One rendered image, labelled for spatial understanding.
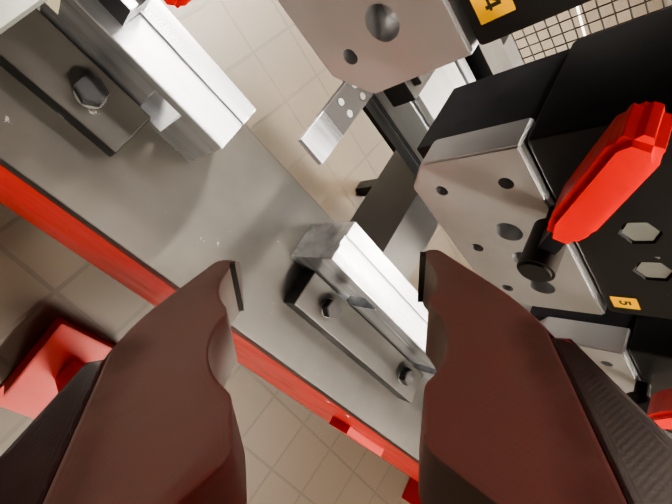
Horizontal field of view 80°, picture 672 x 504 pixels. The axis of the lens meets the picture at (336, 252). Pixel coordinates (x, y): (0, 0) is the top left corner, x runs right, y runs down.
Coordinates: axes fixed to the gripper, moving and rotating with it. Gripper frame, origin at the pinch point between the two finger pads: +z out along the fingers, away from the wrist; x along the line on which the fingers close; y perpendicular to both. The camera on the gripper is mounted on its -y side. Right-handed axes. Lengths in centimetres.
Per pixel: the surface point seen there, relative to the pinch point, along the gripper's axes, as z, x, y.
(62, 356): 68, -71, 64
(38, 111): 29.7, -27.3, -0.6
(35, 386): 62, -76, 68
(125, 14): 27.2, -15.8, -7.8
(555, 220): 5.0, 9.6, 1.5
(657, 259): 7.3, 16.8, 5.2
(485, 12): 7.3, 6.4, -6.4
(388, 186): 65, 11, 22
